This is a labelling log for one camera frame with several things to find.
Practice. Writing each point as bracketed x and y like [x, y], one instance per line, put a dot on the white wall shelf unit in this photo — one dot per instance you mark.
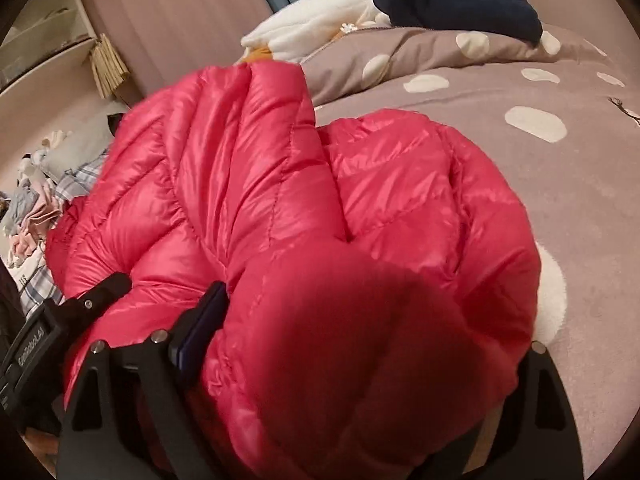
[45, 25]

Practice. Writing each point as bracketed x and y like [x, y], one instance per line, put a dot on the pink curtain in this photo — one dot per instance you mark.
[175, 20]

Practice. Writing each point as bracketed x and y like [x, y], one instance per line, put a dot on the grey polka dot quilt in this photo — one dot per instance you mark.
[425, 55]

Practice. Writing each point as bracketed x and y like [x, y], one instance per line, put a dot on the plaid cloth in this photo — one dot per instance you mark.
[75, 180]

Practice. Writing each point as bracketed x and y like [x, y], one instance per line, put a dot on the red hooded down jacket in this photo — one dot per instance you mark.
[300, 260]

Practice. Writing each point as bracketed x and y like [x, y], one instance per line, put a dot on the beige pillow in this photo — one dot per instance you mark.
[80, 150]

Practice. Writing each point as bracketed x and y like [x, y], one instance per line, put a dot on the white fleece garment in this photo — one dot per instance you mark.
[320, 15]

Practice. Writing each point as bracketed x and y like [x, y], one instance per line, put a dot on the black garment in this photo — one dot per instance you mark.
[119, 124]

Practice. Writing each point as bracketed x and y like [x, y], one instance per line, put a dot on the navy blue garment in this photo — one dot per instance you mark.
[460, 5]

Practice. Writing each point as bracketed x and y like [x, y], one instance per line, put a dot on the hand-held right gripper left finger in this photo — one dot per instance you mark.
[200, 330]

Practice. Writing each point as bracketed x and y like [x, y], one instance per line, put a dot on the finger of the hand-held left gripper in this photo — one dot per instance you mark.
[100, 295]

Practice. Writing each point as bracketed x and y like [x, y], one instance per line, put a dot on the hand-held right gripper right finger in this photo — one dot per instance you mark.
[545, 425]

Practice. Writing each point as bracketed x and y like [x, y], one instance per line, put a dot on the striped yellow hanging cloth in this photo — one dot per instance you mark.
[109, 67]

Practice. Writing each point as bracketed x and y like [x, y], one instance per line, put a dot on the pile of pastel clothes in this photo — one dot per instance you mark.
[27, 210]

